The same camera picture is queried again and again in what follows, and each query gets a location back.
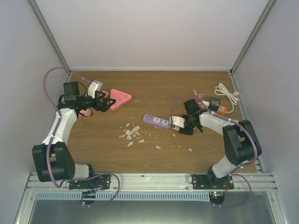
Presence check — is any pink triangular socket adapter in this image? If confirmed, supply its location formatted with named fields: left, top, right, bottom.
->
left=110, top=89, right=132, bottom=111

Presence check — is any white charger plug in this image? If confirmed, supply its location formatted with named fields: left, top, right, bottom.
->
left=202, top=101, right=209, bottom=107

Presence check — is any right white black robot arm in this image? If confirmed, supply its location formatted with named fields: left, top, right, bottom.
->
left=169, top=98, right=262, bottom=189

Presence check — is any pink cube socket adapter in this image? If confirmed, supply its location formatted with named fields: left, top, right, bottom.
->
left=79, top=109, right=92, bottom=117

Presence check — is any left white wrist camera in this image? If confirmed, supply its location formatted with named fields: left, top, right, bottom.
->
left=87, top=80, right=103, bottom=98

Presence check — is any dark green cube adapter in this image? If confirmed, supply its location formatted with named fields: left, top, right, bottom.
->
left=208, top=98, right=221, bottom=112

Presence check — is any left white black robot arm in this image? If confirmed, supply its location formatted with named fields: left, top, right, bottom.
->
left=32, top=80, right=116, bottom=189

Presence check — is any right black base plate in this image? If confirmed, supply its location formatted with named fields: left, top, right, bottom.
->
left=191, top=174, right=235, bottom=190

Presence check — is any orange power strip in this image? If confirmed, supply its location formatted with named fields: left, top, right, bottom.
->
left=217, top=105, right=227, bottom=116

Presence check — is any grey slotted cable duct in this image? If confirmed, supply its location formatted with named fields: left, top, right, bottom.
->
left=36, top=191, right=210, bottom=202

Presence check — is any pink thin cable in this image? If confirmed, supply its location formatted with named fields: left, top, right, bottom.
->
left=193, top=88, right=205, bottom=100

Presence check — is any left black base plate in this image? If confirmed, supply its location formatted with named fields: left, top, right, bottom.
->
left=65, top=175, right=111, bottom=191

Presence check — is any aluminium front rail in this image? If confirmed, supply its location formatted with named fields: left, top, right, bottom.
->
left=25, top=172, right=277, bottom=192

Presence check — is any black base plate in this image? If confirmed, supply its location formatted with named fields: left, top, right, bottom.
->
left=191, top=174, right=235, bottom=190
left=65, top=175, right=111, bottom=191

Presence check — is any purple power strip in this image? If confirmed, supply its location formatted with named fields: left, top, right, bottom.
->
left=143, top=114, right=170, bottom=130

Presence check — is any white coiled cable at back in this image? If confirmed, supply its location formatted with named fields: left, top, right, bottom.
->
left=214, top=83, right=241, bottom=112

